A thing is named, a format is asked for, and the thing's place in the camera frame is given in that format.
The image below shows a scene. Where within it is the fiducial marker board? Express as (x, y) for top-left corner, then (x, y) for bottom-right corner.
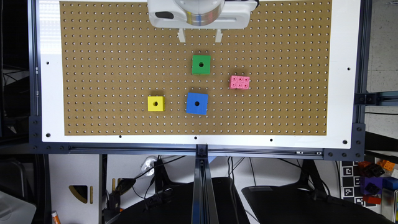
(339, 161), (366, 207)

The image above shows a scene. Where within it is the black chair left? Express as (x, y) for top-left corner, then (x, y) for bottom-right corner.
(115, 177), (249, 224)

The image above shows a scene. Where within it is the green cube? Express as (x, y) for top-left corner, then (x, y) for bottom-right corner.
(192, 55), (211, 75)

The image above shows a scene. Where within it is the pink block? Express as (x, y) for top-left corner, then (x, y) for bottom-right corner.
(229, 75), (250, 90)

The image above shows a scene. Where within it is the black chair right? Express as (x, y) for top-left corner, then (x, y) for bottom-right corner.
(242, 186), (391, 224)

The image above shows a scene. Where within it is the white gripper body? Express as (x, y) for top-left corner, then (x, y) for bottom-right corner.
(147, 0), (259, 29)

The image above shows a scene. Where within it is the white cabinet panel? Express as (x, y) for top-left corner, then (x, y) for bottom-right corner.
(49, 154), (102, 224)

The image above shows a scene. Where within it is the yellow cube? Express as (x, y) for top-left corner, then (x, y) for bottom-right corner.
(147, 96), (165, 111)

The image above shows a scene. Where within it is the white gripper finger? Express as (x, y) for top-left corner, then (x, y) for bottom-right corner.
(177, 28), (186, 43)
(215, 29), (223, 43)

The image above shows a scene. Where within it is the dark aluminium table frame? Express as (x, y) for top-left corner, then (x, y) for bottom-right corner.
(28, 1), (381, 223)

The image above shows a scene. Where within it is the pile of coloured blocks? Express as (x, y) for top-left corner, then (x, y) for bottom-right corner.
(358, 160), (397, 205)

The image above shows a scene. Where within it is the brown pegboard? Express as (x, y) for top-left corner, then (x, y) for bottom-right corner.
(60, 1), (333, 136)

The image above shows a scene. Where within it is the blue cube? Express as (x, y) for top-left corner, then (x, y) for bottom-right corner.
(186, 93), (208, 115)

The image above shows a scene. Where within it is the black chair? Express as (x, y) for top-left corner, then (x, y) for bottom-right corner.
(242, 186), (391, 224)
(115, 177), (249, 224)

